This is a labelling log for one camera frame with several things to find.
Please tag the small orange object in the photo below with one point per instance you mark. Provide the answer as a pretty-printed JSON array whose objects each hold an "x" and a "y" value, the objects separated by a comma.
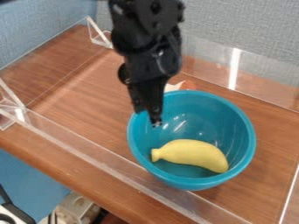
[{"x": 189, "y": 85}]

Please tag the black chair part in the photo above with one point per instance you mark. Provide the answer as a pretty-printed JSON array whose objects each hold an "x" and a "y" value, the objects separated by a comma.
[{"x": 11, "y": 214}]

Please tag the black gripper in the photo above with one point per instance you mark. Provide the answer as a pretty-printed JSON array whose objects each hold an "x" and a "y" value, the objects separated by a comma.
[{"x": 152, "y": 61}]

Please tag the white toy object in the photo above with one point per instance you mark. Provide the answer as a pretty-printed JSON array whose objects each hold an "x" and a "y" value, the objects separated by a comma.
[{"x": 173, "y": 87}]

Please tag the blue plastic bowl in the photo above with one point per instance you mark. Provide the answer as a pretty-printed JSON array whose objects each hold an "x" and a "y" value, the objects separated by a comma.
[{"x": 200, "y": 116}]

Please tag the clear acrylic corner bracket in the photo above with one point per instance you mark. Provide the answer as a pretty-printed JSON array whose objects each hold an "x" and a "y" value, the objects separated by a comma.
[{"x": 99, "y": 37}]

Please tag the white power strip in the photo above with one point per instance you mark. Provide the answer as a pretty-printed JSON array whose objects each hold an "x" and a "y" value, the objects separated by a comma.
[{"x": 75, "y": 210}]

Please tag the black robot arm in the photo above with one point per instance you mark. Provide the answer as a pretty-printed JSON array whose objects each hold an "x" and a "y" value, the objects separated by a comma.
[{"x": 148, "y": 38}]

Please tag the yellow toy banana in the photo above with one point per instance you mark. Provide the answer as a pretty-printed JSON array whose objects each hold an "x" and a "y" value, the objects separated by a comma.
[{"x": 193, "y": 152}]

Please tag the clear acrylic barrier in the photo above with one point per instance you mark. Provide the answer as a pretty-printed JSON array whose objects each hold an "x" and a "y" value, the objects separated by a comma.
[
  {"x": 242, "y": 71},
  {"x": 81, "y": 116}
]

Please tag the clear acrylic back barrier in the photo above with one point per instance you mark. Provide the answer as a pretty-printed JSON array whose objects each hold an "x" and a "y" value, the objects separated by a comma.
[{"x": 242, "y": 71}]

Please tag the clear acrylic front barrier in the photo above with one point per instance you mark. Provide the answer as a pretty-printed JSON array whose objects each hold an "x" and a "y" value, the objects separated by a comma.
[{"x": 81, "y": 116}]

